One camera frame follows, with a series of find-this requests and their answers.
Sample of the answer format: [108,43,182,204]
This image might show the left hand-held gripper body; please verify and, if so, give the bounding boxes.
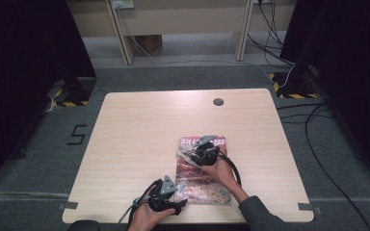
[147,174,178,213]

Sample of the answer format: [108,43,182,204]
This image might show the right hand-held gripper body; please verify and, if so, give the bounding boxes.
[192,135,221,167]

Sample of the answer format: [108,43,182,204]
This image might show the glossy colourful magazine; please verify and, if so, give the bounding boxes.
[172,135,233,206]

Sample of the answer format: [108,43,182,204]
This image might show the person's right hand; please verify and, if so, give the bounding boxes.
[201,153,239,193]

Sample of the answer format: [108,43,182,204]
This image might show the person's left hand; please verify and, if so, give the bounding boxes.
[128,203,176,231]

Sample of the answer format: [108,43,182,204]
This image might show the black round seat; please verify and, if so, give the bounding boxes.
[66,219,100,231]

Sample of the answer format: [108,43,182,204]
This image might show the grey tape strip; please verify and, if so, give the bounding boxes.
[57,201,79,211]
[298,202,323,216]

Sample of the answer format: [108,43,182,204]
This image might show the black stand base hazard tape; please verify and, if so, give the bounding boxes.
[46,76,97,109]
[268,62,319,100]

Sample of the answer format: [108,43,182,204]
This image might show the beige wooden desk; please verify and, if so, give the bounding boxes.
[66,0,298,66]

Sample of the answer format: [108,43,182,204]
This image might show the white power strip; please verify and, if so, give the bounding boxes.
[111,0,135,10]

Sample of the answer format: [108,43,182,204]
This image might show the black curtain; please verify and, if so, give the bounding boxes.
[280,0,370,181]
[0,0,97,193]

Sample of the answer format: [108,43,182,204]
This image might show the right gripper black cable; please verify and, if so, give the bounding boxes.
[216,150,243,187]

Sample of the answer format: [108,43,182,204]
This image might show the white floor cable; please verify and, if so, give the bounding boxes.
[117,8,297,90]

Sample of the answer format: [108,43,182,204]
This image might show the long black floor cable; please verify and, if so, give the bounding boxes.
[304,101,370,231]

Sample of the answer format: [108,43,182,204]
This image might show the thin black floor cable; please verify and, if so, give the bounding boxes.
[276,101,328,111]

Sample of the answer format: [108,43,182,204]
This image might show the hanging black cables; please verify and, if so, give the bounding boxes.
[247,0,295,66]

